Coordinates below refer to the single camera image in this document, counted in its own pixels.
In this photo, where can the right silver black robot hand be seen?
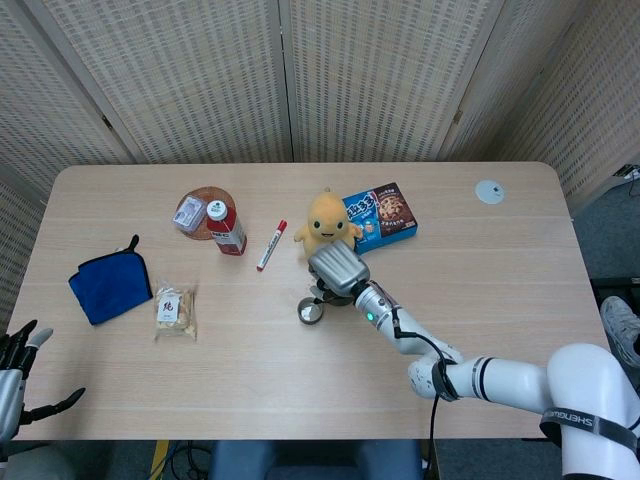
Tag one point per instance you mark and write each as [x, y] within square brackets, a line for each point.
[340, 267]

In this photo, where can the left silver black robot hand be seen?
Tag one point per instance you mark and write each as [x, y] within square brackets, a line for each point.
[10, 395]

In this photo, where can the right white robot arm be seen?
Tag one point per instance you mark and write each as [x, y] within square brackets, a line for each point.
[500, 375]

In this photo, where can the yellow plush dinosaur toy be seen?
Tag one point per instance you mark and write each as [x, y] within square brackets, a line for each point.
[325, 217]

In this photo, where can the red and white marker pen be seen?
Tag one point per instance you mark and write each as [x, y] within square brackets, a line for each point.
[271, 245]

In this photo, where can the blue cookie box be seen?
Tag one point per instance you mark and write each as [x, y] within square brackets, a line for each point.
[387, 210]

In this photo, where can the red NFC juice bottle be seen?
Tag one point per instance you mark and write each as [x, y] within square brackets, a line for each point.
[227, 235]

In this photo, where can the round wooden coaster with packet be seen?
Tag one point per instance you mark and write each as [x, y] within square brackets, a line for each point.
[212, 192]

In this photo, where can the blue folded cloth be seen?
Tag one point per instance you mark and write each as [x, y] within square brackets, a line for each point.
[110, 285]

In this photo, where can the small clear plastic box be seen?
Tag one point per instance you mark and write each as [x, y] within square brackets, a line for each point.
[189, 214]

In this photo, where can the white round table grommet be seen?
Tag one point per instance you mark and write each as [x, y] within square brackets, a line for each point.
[489, 192]

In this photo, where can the clear bagged snack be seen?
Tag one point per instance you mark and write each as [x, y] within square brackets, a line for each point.
[175, 312]

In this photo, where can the blue seat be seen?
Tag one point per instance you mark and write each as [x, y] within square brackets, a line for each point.
[315, 460]

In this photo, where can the woven folding screen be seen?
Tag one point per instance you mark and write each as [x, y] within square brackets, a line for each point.
[200, 75]

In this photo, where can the grey sneaker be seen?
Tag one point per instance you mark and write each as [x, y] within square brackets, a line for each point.
[620, 325]

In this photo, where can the white power strip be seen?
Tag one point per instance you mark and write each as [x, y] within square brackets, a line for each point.
[629, 172]

